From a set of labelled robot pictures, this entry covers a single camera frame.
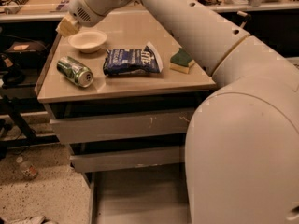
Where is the black stand leg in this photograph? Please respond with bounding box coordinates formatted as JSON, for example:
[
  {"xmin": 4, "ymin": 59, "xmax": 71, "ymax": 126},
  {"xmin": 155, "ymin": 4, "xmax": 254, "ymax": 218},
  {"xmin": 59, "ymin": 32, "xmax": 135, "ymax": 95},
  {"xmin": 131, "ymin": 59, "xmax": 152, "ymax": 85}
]
[{"xmin": 3, "ymin": 96, "xmax": 58, "ymax": 147}]

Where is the white pole black handle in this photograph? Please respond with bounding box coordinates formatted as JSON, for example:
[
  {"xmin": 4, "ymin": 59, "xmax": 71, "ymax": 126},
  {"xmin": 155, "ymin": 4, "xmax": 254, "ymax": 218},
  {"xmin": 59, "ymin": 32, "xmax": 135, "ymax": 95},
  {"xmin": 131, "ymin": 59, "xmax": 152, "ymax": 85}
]
[{"xmin": 237, "ymin": 11, "xmax": 251, "ymax": 28}]

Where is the grey middle drawer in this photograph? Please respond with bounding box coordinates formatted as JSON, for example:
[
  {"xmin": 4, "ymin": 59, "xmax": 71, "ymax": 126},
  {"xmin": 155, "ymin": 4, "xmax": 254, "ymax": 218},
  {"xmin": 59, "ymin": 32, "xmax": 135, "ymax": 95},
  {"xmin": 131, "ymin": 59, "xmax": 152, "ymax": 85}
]
[{"xmin": 70, "ymin": 146, "xmax": 185, "ymax": 173}]

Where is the plastic bottle on floor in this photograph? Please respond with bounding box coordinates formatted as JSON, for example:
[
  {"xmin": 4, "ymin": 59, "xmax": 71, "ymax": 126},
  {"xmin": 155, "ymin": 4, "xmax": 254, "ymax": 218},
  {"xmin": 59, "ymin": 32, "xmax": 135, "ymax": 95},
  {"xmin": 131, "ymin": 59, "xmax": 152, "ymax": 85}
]
[{"xmin": 16, "ymin": 156, "xmax": 38, "ymax": 179}]

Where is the grey drawer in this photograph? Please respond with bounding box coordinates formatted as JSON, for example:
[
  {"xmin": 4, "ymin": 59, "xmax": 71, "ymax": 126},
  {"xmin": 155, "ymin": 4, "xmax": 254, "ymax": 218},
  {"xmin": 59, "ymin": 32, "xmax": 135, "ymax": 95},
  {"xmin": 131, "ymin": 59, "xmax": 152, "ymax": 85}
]
[
  {"xmin": 70, "ymin": 146, "xmax": 185, "ymax": 173},
  {"xmin": 50, "ymin": 108, "xmax": 194, "ymax": 144},
  {"xmin": 89, "ymin": 164, "xmax": 191, "ymax": 224}
]

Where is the grey drawer cabinet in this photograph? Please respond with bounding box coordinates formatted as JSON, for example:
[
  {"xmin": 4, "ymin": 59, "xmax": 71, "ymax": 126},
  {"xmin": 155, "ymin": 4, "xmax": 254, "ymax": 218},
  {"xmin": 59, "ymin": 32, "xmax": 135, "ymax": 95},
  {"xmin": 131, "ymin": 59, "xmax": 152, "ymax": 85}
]
[{"xmin": 34, "ymin": 10, "xmax": 219, "ymax": 224}]

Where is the blue chip bag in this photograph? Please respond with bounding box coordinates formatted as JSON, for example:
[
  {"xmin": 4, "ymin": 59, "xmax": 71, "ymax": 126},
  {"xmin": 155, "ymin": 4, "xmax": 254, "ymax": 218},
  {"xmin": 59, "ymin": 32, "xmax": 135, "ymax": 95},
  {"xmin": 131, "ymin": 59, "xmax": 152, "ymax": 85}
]
[{"xmin": 103, "ymin": 42, "xmax": 164, "ymax": 76}]

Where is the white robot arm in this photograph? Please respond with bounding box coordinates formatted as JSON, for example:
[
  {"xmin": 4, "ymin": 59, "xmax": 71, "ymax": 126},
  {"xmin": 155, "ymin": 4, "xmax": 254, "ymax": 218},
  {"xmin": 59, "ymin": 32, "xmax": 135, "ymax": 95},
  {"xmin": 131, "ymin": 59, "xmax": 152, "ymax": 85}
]
[{"xmin": 58, "ymin": 0, "xmax": 299, "ymax": 224}]

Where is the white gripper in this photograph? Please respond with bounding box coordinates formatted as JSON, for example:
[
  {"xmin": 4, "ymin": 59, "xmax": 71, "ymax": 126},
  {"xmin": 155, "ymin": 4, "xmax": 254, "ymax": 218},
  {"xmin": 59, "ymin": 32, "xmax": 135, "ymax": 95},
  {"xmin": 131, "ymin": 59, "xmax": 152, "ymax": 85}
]
[{"xmin": 56, "ymin": 0, "xmax": 132, "ymax": 37}]

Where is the grey bottom drawer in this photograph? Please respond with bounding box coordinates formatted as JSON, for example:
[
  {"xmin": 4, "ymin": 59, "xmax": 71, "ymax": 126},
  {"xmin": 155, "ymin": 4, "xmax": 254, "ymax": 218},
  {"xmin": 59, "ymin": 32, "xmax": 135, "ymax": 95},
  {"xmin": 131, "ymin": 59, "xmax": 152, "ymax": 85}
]
[{"xmin": 89, "ymin": 164, "xmax": 191, "ymax": 224}]

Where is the black bag on shelf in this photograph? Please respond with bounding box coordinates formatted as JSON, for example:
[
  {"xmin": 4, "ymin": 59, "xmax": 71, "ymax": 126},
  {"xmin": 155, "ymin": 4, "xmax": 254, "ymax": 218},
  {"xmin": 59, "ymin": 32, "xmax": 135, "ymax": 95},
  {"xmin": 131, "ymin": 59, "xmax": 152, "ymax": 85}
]
[{"xmin": 5, "ymin": 41, "xmax": 48, "ymax": 69}]

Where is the green soda can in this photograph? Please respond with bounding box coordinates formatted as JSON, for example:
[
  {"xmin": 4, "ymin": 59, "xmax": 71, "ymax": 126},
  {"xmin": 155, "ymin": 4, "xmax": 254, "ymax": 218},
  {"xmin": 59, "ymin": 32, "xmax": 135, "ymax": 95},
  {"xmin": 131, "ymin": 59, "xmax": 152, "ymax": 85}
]
[{"xmin": 56, "ymin": 56, "xmax": 93, "ymax": 88}]

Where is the white paper bowl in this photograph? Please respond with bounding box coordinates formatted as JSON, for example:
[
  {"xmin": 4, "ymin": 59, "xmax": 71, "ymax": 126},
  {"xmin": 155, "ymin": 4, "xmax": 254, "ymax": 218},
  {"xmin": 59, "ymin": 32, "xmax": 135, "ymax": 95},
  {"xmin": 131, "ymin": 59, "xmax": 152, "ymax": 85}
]
[{"xmin": 68, "ymin": 31, "xmax": 107, "ymax": 54}]

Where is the grey top drawer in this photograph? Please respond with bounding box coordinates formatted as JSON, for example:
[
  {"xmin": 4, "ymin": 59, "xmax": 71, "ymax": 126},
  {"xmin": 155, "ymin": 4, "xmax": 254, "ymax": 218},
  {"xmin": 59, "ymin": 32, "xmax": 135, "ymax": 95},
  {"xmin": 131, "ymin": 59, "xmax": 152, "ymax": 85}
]
[{"xmin": 50, "ymin": 108, "xmax": 194, "ymax": 144}]

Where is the green yellow sponge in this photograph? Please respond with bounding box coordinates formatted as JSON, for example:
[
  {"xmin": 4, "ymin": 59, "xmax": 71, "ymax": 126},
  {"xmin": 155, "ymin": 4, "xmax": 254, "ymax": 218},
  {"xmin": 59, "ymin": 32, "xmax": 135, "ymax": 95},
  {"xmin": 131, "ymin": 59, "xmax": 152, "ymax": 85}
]
[{"xmin": 170, "ymin": 49, "xmax": 195, "ymax": 74}]

